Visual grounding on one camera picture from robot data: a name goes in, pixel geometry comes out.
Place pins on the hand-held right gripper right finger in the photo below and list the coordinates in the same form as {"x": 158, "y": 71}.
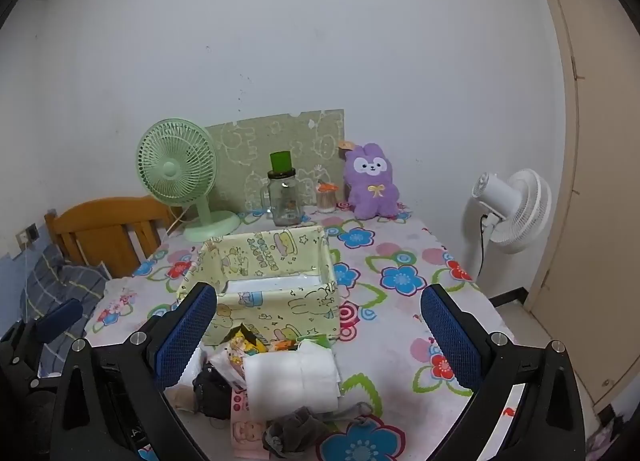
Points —
{"x": 450, "y": 341}

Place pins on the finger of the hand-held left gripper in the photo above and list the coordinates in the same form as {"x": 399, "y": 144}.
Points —
{"x": 61, "y": 319}

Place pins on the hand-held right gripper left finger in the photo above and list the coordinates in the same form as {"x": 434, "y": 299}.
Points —
{"x": 185, "y": 336}

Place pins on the cartoon animal tissue packet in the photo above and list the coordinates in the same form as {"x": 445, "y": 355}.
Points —
{"x": 240, "y": 341}

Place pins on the black pouch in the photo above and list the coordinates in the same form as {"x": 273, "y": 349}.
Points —
{"x": 212, "y": 391}

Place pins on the yellow cartoon printed storage box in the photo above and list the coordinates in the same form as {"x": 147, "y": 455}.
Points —
{"x": 280, "y": 311}

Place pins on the white tissue roll pack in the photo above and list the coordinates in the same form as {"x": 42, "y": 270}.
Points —
{"x": 290, "y": 381}

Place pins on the pink plastic wipes packet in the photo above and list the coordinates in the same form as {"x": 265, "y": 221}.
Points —
{"x": 245, "y": 436}

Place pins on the grey cloth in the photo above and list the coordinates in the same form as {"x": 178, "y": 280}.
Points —
{"x": 295, "y": 428}

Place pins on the grey plaid blanket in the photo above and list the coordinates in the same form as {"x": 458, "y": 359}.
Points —
{"x": 55, "y": 281}

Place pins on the floral tablecloth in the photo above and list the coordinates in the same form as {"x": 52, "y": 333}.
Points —
{"x": 400, "y": 331}

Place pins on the wooden headboard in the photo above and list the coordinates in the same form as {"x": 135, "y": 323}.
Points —
{"x": 100, "y": 226}

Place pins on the white standing fan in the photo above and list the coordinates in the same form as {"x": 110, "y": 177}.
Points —
{"x": 520, "y": 211}

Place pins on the glass jar with green lid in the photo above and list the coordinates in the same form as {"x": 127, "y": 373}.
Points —
{"x": 284, "y": 201}

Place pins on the green desk fan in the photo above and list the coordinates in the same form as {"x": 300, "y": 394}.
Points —
{"x": 172, "y": 168}

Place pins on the purple plush bunny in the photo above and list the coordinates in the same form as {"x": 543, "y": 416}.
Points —
{"x": 370, "y": 191}

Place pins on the small toothpick jar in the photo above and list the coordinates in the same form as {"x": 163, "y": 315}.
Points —
{"x": 326, "y": 201}

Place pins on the beige door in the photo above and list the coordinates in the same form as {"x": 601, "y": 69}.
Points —
{"x": 590, "y": 191}

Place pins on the green printed board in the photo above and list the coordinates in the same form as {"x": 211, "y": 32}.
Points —
{"x": 280, "y": 133}

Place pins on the wall outlet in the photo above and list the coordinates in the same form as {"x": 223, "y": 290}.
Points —
{"x": 31, "y": 232}

